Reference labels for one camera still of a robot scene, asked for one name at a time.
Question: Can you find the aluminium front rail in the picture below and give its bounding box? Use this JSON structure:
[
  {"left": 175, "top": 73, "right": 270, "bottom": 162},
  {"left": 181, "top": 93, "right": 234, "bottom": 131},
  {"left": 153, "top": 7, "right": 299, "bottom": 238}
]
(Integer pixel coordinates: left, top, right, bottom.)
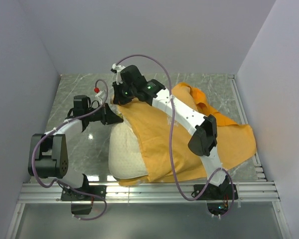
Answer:
[{"left": 17, "top": 181, "right": 280, "bottom": 204}]

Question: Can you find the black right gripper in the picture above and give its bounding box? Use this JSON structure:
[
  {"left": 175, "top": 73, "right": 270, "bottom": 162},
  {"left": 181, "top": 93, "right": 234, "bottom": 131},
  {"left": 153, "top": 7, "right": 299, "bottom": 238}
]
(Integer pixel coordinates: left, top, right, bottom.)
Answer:
[{"left": 112, "top": 80, "right": 136, "bottom": 107}]

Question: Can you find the orange pillowcase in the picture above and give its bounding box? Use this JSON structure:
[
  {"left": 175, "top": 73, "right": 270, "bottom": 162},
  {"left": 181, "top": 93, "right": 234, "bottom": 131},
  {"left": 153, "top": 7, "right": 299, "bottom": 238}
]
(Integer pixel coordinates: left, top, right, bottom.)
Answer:
[{"left": 117, "top": 82, "right": 256, "bottom": 186}]

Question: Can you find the cream quilted pillow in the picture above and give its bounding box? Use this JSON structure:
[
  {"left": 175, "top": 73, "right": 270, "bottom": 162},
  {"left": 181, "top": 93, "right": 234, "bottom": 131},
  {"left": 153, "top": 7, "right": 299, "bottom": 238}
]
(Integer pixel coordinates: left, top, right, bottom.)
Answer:
[{"left": 108, "top": 118, "right": 148, "bottom": 180}]

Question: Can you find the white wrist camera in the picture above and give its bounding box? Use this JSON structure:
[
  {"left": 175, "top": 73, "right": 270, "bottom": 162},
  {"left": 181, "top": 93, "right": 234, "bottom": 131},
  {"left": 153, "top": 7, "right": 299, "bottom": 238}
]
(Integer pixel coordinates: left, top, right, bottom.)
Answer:
[
  {"left": 111, "top": 64, "right": 125, "bottom": 84},
  {"left": 94, "top": 87, "right": 108, "bottom": 104}
]

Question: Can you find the aluminium side rail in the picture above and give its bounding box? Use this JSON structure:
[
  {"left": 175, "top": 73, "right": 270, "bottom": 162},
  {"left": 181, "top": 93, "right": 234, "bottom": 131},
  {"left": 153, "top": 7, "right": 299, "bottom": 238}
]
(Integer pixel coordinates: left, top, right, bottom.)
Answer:
[{"left": 228, "top": 74, "right": 267, "bottom": 184}]

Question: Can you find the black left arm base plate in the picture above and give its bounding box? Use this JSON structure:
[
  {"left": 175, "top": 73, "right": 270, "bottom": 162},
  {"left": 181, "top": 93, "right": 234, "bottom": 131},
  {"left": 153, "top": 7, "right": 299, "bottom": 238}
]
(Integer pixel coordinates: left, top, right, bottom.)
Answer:
[{"left": 60, "top": 185, "right": 107, "bottom": 202}]

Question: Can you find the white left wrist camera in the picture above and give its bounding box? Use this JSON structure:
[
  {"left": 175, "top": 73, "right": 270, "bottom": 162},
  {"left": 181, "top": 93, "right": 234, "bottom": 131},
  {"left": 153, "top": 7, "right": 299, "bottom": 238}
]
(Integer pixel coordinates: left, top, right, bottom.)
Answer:
[{"left": 94, "top": 87, "right": 108, "bottom": 104}]

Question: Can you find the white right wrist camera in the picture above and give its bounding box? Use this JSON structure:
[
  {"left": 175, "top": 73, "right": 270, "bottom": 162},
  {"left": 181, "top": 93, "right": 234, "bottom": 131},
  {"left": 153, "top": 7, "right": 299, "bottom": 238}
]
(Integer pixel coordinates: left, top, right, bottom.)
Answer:
[{"left": 111, "top": 64, "right": 125, "bottom": 84}]

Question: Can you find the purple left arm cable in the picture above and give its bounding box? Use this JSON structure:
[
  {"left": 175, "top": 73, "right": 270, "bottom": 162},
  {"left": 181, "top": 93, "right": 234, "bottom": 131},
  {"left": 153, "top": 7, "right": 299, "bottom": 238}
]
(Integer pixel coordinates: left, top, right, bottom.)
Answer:
[{"left": 32, "top": 79, "right": 109, "bottom": 222}]

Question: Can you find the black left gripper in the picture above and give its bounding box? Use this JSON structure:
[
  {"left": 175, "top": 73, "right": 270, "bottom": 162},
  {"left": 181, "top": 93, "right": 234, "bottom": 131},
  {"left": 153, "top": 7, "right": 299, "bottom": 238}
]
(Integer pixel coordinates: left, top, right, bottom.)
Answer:
[{"left": 86, "top": 103, "right": 124, "bottom": 125}]

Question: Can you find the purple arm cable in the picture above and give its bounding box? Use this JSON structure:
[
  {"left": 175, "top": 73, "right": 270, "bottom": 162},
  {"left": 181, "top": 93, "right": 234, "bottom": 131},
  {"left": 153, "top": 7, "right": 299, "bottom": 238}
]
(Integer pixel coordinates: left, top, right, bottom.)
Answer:
[
  {"left": 32, "top": 79, "right": 109, "bottom": 222},
  {"left": 112, "top": 54, "right": 235, "bottom": 220}
]

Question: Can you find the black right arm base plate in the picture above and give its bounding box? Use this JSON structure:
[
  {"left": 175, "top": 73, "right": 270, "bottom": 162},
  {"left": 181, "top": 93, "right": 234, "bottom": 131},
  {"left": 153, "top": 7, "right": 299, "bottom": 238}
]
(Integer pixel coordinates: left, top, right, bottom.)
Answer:
[{"left": 190, "top": 183, "right": 239, "bottom": 201}]

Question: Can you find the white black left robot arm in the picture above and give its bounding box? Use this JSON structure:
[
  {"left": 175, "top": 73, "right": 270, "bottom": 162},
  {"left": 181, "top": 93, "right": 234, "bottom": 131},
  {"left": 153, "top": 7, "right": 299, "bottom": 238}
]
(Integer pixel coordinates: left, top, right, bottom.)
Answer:
[{"left": 27, "top": 95, "right": 124, "bottom": 201}]

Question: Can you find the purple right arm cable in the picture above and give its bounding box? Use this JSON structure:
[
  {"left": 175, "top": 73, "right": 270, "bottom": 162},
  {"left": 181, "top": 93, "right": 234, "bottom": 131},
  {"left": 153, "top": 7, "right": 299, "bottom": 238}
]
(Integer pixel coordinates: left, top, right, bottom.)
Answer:
[{"left": 112, "top": 54, "right": 235, "bottom": 220}]

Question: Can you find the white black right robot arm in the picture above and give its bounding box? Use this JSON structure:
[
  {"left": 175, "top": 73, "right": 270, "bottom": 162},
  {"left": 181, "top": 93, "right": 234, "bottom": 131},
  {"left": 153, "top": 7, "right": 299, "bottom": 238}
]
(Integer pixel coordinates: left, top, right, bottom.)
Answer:
[{"left": 111, "top": 64, "right": 234, "bottom": 199}]

